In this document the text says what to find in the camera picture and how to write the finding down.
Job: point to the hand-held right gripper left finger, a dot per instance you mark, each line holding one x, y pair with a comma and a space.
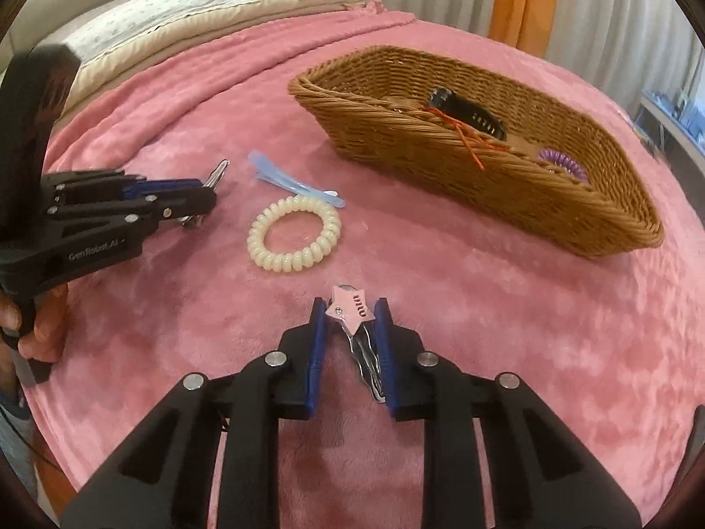
315, 363

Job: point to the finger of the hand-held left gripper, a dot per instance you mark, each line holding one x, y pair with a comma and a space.
159, 187
176, 204

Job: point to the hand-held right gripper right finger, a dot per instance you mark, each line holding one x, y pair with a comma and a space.
385, 369

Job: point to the plain silver hair clip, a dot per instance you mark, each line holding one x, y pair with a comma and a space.
217, 172

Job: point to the pink star hair clip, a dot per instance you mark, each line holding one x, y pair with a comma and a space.
350, 308

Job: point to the brown wicker basket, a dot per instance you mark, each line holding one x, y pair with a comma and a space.
440, 176

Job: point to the black round hair accessory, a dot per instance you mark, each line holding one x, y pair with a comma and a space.
468, 113

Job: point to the person's left hand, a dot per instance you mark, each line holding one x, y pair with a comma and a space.
49, 330

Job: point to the light blue hair clip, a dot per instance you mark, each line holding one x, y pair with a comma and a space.
270, 172

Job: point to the folded beige quilt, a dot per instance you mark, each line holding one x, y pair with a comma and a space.
220, 30

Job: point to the white floral pillow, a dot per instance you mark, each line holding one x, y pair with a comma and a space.
154, 16

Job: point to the white desk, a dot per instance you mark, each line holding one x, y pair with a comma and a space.
677, 127

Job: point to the orange curtain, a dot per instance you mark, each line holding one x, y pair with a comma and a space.
523, 0

